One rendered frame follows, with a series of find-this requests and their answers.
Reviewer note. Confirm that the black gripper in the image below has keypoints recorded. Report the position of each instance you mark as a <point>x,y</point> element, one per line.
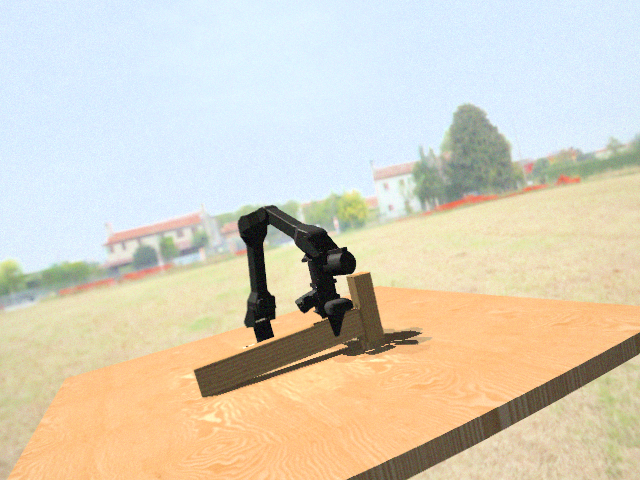
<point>335,306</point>

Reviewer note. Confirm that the wooden post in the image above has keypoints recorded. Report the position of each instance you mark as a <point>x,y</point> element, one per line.
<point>363,297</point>

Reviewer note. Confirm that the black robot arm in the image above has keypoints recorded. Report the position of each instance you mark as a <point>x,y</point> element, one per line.
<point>323,256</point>

